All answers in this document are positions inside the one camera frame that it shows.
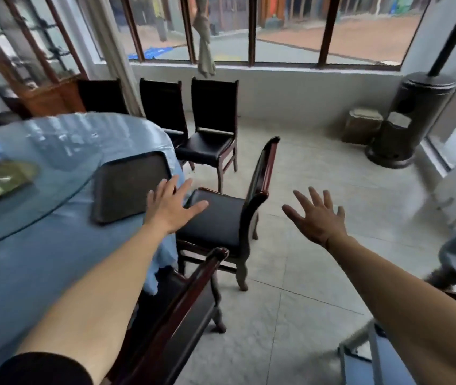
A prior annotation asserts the person's right hand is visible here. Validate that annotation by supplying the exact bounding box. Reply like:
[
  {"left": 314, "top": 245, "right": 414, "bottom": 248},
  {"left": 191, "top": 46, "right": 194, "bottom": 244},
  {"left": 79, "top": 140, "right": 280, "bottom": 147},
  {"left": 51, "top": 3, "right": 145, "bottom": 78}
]
[{"left": 282, "top": 187, "right": 348, "bottom": 249}]

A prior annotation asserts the person's left hand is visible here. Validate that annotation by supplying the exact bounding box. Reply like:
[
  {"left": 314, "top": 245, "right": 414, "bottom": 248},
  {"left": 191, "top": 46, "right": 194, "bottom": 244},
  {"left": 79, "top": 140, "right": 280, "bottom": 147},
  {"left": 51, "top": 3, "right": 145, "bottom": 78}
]
[{"left": 145, "top": 175, "right": 209, "bottom": 236}]

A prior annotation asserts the person's right forearm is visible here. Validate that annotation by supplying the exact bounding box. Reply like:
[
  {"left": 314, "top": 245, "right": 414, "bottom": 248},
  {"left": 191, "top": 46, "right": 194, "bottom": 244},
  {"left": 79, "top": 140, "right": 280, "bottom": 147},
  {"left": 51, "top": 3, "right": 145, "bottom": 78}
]
[{"left": 326, "top": 235, "right": 456, "bottom": 385}]

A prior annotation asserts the person's left forearm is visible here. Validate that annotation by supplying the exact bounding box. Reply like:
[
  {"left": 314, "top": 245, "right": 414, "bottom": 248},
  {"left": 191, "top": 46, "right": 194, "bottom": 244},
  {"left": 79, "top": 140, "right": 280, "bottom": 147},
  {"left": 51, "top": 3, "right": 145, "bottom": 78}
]
[{"left": 13, "top": 224, "right": 172, "bottom": 375}]

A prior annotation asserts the dark wooden padded chair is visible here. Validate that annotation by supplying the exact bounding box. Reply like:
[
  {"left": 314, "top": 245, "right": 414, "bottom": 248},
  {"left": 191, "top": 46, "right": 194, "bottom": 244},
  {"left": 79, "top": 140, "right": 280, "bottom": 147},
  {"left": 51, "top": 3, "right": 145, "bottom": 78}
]
[
  {"left": 76, "top": 78, "right": 129, "bottom": 115},
  {"left": 175, "top": 77, "right": 239, "bottom": 193},
  {"left": 176, "top": 136, "right": 281, "bottom": 292},
  {"left": 139, "top": 78, "right": 190, "bottom": 149},
  {"left": 106, "top": 247, "right": 229, "bottom": 385}
]

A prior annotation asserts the black rectangular tray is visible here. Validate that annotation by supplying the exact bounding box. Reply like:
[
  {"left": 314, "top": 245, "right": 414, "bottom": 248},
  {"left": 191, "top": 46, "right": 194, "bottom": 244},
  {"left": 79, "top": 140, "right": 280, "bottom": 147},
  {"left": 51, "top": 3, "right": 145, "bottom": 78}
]
[{"left": 90, "top": 151, "right": 172, "bottom": 225}]

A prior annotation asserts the round glass turntable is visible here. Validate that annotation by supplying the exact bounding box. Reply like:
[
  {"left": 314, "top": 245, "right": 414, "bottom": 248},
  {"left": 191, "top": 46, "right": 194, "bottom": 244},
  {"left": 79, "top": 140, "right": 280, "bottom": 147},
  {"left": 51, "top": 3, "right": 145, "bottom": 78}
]
[{"left": 0, "top": 114, "right": 105, "bottom": 253}]

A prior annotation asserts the dark patio heater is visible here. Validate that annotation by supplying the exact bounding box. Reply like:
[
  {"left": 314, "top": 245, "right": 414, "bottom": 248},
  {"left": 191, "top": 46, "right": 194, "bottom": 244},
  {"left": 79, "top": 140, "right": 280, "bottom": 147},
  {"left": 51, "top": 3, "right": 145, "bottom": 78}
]
[{"left": 365, "top": 0, "right": 456, "bottom": 170}]

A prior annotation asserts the blue tablecloth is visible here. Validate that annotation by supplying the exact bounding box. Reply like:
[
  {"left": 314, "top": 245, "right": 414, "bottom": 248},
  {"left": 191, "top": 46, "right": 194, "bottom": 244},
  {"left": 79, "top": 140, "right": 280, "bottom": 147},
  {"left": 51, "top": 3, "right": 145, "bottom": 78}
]
[{"left": 0, "top": 112, "right": 184, "bottom": 385}]

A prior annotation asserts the grey metal stool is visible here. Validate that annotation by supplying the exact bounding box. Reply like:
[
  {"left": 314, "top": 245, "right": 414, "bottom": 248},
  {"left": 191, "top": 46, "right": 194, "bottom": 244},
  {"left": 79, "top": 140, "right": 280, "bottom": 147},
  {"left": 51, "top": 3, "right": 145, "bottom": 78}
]
[{"left": 338, "top": 317, "right": 417, "bottom": 385}]

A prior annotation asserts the green plate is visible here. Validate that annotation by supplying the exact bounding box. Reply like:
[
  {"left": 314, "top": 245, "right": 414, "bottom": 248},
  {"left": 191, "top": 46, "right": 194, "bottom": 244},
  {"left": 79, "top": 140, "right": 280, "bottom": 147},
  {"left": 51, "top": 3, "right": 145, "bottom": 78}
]
[{"left": 0, "top": 160, "right": 39, "bottom": 205}]

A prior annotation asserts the hanging grey cloth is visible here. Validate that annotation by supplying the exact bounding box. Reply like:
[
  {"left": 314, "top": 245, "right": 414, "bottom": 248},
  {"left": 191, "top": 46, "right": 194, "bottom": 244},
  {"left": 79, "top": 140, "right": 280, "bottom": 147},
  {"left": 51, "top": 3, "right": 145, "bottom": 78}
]
[{"left": 192, "top": 0, "right": 217, "bottom": 78}]

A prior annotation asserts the beige curtain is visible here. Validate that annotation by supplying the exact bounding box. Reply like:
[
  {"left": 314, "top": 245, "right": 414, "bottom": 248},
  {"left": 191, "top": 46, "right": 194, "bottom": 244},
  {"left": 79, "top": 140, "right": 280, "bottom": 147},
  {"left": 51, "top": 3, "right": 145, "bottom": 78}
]
[{"left": 76, "top": 0, "right": 145, "bottom": 117}]

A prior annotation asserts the wooden glass display cabinet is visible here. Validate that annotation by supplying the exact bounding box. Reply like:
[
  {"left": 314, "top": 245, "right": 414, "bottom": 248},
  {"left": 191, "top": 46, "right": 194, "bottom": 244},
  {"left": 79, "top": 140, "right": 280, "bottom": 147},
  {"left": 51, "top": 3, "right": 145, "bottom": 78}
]
[{"left": 0, "top": 0, "right": 88, "bottom": 117}]

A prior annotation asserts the black sleeve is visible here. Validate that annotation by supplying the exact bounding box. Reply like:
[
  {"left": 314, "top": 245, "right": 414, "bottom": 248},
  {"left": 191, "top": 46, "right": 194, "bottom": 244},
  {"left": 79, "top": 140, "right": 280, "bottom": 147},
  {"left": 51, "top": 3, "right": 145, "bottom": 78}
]
[{"left": 0, "top": 352, "right": 94, "bottom": 385}]

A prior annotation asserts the dark brown window frame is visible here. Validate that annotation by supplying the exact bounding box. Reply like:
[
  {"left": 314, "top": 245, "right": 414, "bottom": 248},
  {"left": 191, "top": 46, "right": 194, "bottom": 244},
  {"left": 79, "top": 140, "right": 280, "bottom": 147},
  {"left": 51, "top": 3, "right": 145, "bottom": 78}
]
[{"left": 120, "top": 0, "right": 433, "bottom": 70}]

